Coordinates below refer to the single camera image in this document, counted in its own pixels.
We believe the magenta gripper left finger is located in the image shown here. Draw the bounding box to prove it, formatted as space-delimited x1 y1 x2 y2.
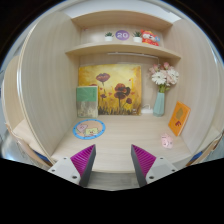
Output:
48 143 97 188

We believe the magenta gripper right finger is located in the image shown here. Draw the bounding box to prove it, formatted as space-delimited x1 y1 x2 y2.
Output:
130 143 178 188

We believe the round cartoon mouse pad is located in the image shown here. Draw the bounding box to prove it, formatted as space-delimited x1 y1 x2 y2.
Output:
73 119 106 140

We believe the white power strip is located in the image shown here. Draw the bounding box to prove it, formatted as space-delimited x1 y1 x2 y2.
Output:
141 104 153 114

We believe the teal vase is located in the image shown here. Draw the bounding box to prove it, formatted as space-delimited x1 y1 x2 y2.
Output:
153 92 165 117

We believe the orange card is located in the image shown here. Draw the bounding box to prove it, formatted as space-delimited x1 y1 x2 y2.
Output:
168 101 191 136

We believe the yellow flower painting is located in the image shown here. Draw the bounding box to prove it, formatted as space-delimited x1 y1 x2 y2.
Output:
78 64 142 115

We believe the pink white flower bouquet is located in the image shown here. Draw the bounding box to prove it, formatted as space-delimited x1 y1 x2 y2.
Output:
149 62 179 93

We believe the wooden desk shelf unit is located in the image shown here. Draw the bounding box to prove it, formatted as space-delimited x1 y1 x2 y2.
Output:
2 9 224 174

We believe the small potted plant right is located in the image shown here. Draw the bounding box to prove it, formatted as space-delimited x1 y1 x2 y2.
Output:
133 31 142 43

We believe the small potted plant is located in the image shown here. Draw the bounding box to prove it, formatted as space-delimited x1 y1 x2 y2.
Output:
133 31 142 43
105 32 114 41

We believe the red plush toy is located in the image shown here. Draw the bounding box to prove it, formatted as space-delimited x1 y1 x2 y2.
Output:
141 30 160 46

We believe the small potted plant left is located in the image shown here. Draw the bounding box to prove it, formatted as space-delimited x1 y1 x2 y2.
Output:
105 32 114 41

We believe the purple round number sign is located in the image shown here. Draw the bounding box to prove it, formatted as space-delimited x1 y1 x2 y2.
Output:
115 30 129 41

